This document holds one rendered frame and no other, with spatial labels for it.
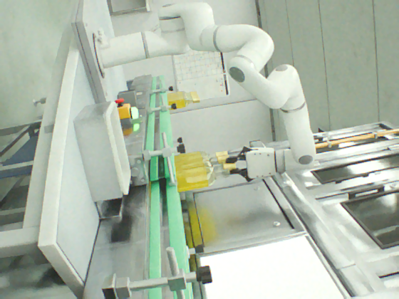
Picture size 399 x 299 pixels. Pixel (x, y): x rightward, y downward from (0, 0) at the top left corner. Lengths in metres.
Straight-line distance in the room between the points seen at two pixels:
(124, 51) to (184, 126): 6.10
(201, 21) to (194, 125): 6.20
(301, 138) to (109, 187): 0.59
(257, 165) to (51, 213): 0.82
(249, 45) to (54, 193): 0.69
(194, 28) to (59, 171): 0.64
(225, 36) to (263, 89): 0.20
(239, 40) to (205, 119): 6.21
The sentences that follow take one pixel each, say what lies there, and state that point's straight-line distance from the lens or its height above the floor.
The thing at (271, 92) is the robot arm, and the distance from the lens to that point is 1.14.
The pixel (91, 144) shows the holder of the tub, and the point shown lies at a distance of 1.03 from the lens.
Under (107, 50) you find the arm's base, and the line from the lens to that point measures 1.35.
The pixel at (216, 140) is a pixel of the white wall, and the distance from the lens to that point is 7.53.
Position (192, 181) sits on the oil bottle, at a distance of 1.36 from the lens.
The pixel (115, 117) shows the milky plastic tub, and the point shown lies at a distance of 1.17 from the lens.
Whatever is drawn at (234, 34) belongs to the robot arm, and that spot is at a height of 1.21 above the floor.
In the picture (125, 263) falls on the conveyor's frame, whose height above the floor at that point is 0.84.
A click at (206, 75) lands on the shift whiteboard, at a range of 7.24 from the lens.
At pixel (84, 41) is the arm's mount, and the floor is 0.77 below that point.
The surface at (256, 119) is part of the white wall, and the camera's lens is 7.56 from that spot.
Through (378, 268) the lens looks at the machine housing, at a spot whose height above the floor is 1.45.
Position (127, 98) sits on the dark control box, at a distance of 1.88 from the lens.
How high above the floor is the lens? 1.00
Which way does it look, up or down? 3 degrees up
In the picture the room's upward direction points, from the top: 80 degrees clockwise
